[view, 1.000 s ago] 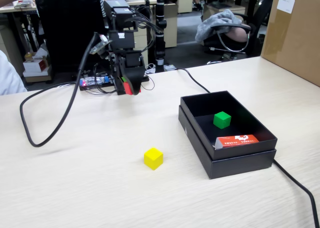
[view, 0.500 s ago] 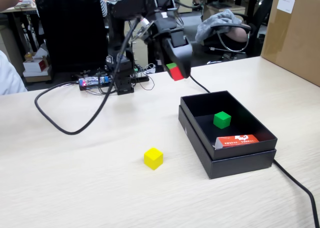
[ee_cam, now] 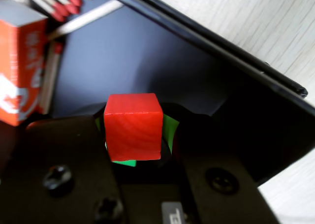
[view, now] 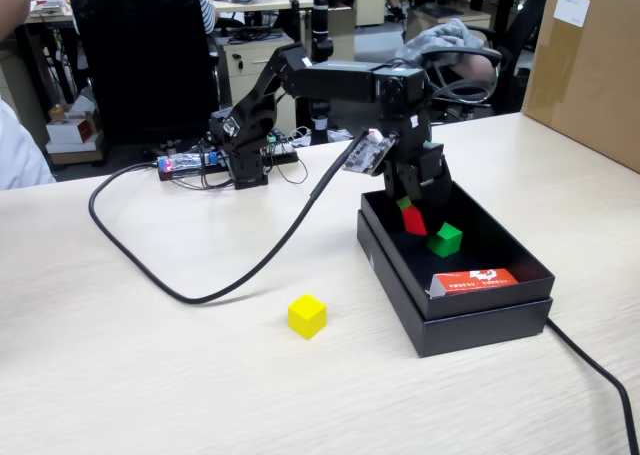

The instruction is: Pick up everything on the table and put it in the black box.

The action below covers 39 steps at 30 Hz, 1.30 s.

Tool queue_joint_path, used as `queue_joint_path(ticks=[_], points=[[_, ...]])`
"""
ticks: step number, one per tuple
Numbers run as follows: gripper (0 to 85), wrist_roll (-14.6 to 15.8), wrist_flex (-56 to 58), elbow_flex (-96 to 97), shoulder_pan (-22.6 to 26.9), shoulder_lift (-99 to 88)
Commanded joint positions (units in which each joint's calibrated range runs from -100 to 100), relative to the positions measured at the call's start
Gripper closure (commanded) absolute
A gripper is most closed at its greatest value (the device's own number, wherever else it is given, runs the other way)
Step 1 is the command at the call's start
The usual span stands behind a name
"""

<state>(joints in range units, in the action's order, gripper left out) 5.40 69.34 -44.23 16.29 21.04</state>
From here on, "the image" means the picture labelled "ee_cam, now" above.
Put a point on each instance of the green wooden cube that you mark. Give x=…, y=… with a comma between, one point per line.
x=125, y=163

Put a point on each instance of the red wooden cube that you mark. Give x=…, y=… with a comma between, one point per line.
x=133, y=130

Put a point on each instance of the black cardboard box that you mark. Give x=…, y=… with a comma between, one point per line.
x=147, y=61

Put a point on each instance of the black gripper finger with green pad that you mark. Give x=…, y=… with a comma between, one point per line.
x=209, y=160

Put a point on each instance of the orange matchbox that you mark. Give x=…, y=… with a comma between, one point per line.
x=22, y=61

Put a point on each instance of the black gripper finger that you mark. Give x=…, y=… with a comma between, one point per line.
x=61, y=165

